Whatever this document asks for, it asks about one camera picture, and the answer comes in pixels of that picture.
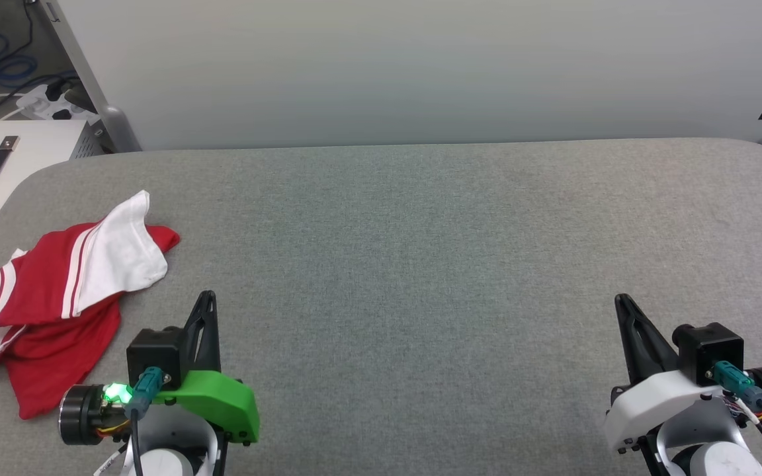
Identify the white power strip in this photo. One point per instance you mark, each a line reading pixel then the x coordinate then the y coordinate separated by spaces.
pixel 40 100

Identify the red and white basketball jersey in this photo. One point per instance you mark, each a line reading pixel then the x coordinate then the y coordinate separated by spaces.
pixel 50 284

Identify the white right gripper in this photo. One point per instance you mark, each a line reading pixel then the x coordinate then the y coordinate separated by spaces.
pixel 659 403

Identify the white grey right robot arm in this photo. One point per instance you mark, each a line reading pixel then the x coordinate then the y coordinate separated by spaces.
pixel 725 459

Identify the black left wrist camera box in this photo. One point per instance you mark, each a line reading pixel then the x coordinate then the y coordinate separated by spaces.
pixel 153 354

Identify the grey fabric work surface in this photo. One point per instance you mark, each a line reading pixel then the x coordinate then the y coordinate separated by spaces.
pixel 421 264

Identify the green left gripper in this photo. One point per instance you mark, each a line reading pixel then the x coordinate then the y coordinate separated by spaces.
pixel 222 400

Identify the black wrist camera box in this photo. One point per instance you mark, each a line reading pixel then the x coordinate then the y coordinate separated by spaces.
pixel 708 347
pixel 153 354

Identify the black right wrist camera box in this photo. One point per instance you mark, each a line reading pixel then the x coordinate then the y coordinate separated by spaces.
pixel 708 347

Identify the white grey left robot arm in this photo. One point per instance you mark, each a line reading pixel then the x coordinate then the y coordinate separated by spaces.
pixel 169 459

